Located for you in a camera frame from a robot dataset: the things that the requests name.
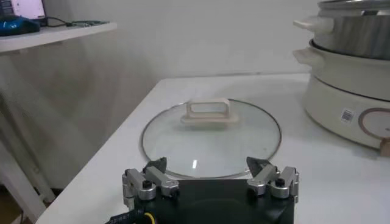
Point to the blue computer mouse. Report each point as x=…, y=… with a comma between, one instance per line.
x=16, y=26

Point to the stainless steel steamer basket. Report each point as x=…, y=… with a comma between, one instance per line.
x=359, y=36

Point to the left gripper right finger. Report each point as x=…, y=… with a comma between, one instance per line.
x=263, y=179

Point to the white side table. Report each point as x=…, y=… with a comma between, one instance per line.
x=45, y=35

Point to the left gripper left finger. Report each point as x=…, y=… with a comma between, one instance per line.
x=161, y=179

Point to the cream electric cooker pot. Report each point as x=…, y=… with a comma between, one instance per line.
x=344, y=91

